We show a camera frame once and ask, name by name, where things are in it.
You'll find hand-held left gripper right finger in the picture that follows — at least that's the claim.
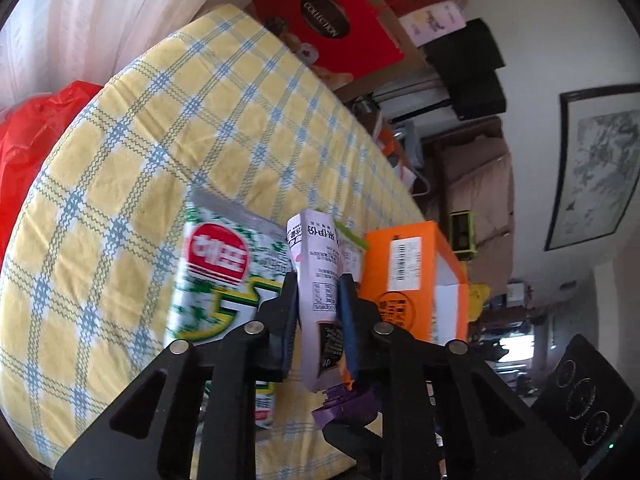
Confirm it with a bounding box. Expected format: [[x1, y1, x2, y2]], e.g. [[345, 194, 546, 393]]
[[336, 272, 583, 480]]

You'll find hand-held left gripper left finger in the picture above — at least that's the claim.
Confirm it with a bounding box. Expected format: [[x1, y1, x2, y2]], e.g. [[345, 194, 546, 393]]
[[54, 271, 303, 480]]

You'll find orange cardboard box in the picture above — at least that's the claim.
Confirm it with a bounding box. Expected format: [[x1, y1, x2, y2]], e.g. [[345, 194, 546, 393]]
[[361, 220, 471, 346]]

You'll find green white seaweed packet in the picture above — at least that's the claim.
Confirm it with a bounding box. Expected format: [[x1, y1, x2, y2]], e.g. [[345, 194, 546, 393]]
[[167, 187, 370, 431]]

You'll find yellow plastic bag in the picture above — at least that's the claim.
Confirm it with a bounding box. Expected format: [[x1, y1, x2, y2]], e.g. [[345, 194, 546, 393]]
[[467, 284, 490, 321]]

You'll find orange plastic part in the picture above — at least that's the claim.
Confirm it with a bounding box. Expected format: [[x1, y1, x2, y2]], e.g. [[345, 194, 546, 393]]
[[378, 122, 401, 158]]

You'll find brown sofa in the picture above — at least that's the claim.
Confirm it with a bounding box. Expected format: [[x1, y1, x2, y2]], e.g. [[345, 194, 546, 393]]
[[432, 117, 516, 261]]

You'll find beige sofa cushion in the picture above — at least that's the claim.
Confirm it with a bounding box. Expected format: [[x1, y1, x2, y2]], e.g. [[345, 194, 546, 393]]
[[445, 135, 515, 256]]

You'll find yellow plaid tablecloth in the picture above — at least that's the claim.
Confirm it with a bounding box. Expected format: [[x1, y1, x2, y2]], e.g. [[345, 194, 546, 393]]
[[0, 4, 436, 480]]

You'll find black speaker on stand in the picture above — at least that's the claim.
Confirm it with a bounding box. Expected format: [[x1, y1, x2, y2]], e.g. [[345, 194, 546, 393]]
[[445, 67, 506, 121], [422, 18, 506, 78]]

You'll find red chocolate gift box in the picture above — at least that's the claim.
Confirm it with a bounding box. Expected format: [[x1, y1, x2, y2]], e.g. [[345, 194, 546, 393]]
[[250, 0, 407, 81]]

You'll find brown cardboard box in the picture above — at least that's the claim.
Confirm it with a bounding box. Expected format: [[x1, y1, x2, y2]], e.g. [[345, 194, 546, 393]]
[[330, 0, 431, 101]]

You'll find red plastic bag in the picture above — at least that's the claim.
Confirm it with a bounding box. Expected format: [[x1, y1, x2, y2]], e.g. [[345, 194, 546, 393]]
[[0, 80, 104, 266]]

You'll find white sheer curtain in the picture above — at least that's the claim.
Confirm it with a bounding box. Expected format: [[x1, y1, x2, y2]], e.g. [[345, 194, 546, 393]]
[[0, 0, 301, 111]]

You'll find framed wall picture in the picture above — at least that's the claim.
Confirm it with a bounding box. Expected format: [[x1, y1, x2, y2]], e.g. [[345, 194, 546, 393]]
[[544, 82, 640, 252]]

